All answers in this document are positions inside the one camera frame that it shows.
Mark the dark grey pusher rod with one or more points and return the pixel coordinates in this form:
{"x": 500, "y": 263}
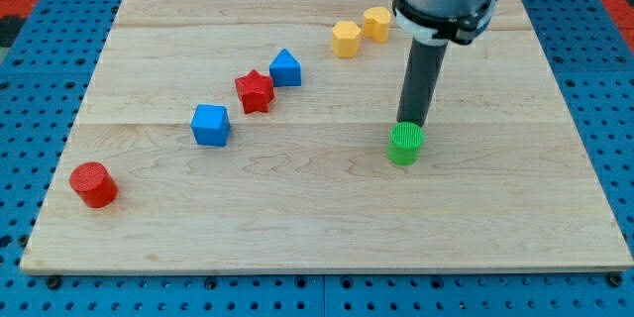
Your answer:
{"x": 420, "y": 79}

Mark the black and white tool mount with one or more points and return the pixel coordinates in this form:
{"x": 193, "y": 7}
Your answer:
{"x": 431, "y": 31}

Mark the green cylinder block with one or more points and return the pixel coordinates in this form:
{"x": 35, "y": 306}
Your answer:
{"x": 405, "y": 142}

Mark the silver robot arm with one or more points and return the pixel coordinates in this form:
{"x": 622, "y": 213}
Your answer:
{"x": 446, "y": 8}

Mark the yellow heart block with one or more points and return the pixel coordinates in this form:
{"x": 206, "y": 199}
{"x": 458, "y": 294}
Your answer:
{"x": 376, "y": 24}

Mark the yellow hexagon block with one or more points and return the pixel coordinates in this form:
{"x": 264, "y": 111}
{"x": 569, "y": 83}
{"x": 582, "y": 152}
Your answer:
{"x": 346, "y": 39}

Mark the blue triangle block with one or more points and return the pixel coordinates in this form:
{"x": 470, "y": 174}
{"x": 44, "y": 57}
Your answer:
{"x": 285, "y": 70}

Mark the red star block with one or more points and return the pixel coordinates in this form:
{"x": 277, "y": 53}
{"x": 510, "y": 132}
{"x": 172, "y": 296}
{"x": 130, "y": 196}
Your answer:
{"x": 255, "y": 92}

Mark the wooden board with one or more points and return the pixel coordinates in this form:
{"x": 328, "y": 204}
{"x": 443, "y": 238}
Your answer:
{"x": 502, "y": 183}

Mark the blue cube block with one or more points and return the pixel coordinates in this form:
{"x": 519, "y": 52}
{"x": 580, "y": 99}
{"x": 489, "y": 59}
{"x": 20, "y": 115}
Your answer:
{"x": 210, "y": 125}

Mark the red cylinder block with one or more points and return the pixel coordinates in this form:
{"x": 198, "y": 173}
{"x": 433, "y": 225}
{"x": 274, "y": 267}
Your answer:
{"x": 92, "y": 182}

